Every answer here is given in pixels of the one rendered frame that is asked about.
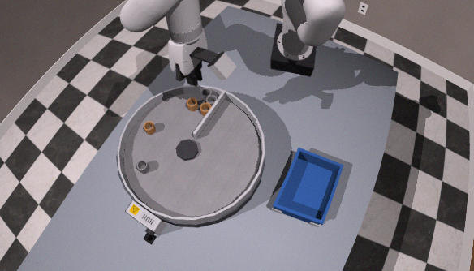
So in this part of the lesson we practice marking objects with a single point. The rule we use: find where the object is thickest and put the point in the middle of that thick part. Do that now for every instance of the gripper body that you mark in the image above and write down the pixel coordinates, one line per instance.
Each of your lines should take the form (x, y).
(179, 53)

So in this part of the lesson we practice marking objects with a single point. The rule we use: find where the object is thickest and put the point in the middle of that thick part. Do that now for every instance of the grey metal bushing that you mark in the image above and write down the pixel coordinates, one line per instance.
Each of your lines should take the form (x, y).
(204, 92)
(211, 98)
(140, 163)

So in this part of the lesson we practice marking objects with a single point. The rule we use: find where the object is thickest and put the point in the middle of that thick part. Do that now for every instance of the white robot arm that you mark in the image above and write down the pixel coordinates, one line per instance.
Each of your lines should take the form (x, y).
(184, 25)

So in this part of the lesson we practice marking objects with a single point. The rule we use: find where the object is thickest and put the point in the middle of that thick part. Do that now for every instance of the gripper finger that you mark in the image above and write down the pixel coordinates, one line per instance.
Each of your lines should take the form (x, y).
(180, 76)
(197, 71)

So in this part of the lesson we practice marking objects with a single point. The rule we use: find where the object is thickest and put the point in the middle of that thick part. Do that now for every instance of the bronze bushing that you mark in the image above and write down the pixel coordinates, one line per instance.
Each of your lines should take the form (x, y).
(205, 106)
(151, 130)
(192, 101)

